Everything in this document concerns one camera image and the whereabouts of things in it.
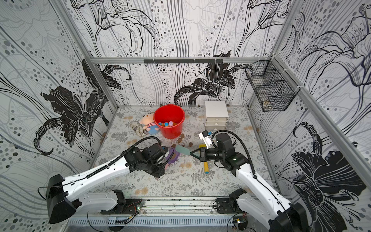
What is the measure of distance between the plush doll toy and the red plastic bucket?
0.18ft

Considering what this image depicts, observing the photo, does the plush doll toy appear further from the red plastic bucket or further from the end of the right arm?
the end of the right arm

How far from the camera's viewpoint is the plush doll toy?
39.1 inches

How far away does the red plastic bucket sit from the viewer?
0.88 m
